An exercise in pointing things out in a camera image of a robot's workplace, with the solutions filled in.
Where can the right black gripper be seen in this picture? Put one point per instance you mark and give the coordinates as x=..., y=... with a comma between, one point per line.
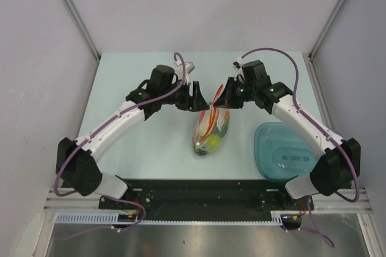
x=226, y=99

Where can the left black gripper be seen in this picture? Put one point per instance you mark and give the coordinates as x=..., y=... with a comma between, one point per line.
x=195, y=103

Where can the clear orange zip top bag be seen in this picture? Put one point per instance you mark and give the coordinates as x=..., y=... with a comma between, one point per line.
x=197, y=141

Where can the green fake pear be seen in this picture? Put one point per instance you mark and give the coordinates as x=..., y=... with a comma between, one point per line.
x=212, y=142

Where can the white fake daikon radish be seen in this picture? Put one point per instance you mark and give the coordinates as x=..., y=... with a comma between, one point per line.
x=205, y=122

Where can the orange green fake mango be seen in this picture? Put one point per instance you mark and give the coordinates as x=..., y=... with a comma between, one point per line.
x=222, y=122

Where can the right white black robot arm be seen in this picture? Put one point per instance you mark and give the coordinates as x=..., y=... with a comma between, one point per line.
x=338, y=160

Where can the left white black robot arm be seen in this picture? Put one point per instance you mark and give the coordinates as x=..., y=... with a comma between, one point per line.
x=77, y=159

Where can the teal plastic container lid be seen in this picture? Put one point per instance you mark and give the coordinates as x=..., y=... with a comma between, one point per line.
x=280, y=154

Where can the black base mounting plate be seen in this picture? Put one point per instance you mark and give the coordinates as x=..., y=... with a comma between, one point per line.
x=206, y=200

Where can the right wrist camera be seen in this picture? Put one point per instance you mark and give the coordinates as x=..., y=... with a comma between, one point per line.
x=237, y=65

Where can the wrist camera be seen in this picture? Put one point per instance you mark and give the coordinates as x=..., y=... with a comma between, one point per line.
x=237, y=65
x=189, y=67

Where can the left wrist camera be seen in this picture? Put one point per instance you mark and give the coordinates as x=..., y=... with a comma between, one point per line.
x=189, y=67

